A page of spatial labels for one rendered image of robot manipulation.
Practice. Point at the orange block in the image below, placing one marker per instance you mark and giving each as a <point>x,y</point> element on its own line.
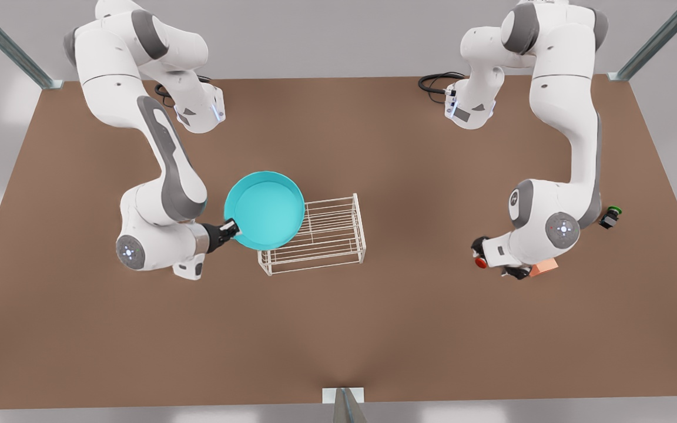
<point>544,267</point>

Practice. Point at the green button switch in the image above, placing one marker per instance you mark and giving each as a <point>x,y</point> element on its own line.
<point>609,218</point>

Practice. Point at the red button switch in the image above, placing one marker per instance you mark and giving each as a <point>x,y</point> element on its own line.
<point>480,256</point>

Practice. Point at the teal round plate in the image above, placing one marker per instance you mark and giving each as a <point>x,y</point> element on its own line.
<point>265,210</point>

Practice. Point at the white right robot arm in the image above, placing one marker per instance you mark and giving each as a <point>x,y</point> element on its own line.
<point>165,147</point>

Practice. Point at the silver frame post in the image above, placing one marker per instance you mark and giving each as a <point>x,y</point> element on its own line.
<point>3,44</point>
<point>344,405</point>
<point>659,38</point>

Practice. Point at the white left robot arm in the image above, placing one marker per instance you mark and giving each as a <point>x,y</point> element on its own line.
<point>573,117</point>

